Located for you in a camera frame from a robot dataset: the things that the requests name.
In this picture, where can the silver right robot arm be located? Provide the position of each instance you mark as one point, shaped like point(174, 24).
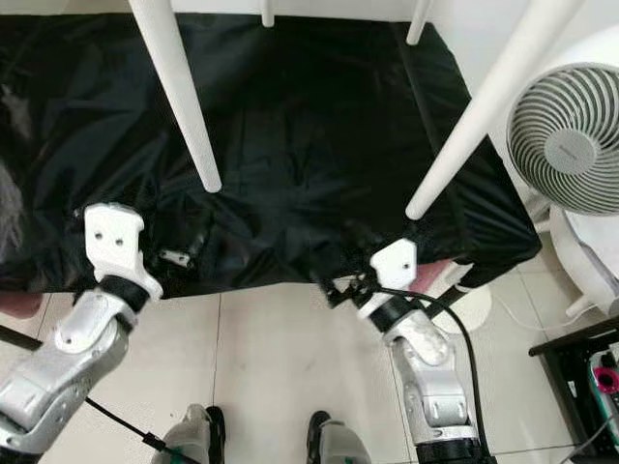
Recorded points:
point(426, 367)

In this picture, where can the pink hair dryer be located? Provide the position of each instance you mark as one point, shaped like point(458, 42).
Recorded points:
point(607, 379)

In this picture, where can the grey left robot foot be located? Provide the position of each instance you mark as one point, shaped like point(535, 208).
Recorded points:
point(193, 437)

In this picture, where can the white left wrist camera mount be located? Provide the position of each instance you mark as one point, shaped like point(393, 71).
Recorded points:
point(116, 242)

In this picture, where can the white round fan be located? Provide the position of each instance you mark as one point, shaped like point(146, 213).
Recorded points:
point(571, 135)

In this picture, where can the grey robot foot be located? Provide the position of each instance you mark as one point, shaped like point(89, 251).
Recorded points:
point(193, 437)
point(338, 443)

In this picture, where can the black tablecloth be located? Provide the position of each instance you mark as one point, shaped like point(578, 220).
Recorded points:
point(329, 145)

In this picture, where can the grey right robot foot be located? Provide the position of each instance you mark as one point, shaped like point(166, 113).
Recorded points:
point(338, 443)

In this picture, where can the black shelf rack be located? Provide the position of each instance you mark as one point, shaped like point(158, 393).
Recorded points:
point(566, 353)

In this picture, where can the black metal table leg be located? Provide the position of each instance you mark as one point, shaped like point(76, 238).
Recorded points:
point(21, 338)

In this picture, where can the white stool with pink seat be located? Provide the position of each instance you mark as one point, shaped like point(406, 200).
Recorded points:
point(469, 300)
point(19, 304)

